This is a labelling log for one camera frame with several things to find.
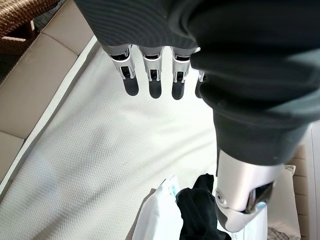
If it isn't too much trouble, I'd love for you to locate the white bed sheet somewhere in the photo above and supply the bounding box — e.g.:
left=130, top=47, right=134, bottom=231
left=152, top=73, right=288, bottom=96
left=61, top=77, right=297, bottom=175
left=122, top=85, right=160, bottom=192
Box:
left=0, top=34, right=218, bottom=240

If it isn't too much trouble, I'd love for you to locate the cream pillow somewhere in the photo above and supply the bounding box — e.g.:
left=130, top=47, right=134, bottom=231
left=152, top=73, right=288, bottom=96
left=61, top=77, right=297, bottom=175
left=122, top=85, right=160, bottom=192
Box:
left=266, top=163, right=301, bottom=229

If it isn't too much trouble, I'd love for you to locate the black garment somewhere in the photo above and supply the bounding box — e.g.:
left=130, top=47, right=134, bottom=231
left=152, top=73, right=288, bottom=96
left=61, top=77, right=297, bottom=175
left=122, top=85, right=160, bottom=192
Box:
left=175, top=173, right=232, bottom=240

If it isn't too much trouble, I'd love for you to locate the beige upholstered bed frame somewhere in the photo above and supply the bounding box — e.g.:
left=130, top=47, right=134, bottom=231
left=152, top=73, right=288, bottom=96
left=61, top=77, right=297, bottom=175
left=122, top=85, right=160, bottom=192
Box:
left=0, top=0, right=95, bottom=185

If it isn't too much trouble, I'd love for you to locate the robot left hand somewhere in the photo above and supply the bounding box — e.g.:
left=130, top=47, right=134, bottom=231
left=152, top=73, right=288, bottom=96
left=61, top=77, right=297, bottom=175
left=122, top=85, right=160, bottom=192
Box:
left=73, top=0, right=320, bottom=233

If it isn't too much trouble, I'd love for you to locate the brown wicker basket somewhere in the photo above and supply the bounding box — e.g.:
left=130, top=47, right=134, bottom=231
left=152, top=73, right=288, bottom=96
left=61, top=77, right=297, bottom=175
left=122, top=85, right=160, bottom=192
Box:
left=0, top=0, right=66, bottom=59

